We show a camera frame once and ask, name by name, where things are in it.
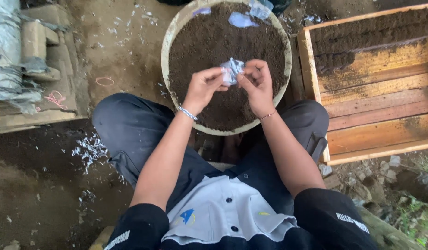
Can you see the round basin of soil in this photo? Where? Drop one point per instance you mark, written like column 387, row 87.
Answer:
column 214, row 45

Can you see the person's right hand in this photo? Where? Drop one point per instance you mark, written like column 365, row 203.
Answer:
column 258, row 91

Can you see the person's left hand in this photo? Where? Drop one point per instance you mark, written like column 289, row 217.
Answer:
column 200, row 91

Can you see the wooden seedling tray with soil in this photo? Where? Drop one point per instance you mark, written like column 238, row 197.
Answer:
column 373, row 86

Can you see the small clear plastic bag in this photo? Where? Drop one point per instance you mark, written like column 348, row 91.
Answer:
column 231, row 69

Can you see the heap of stone rubble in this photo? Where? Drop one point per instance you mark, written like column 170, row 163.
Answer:
column 377, row 187

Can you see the orange rubber band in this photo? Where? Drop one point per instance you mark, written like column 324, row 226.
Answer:
column 105, row 81

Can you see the clear plastic scrap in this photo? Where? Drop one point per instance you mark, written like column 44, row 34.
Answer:
column 241, row 20
column 260, row 8
column 201, row 11

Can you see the pink rubber bands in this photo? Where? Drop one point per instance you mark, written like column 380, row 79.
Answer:
column 56, row 100

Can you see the person's grey and black shirt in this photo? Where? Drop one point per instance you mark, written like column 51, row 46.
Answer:
column 235, row 215

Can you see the heap of plastic shreds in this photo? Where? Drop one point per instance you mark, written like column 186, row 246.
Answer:
column 90, row 149

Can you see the person's dark trousers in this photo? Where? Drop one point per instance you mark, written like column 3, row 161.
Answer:
column 137, row 132

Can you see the grey plastic sheeting roll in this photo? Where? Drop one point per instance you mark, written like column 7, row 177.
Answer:
column 7, row 55

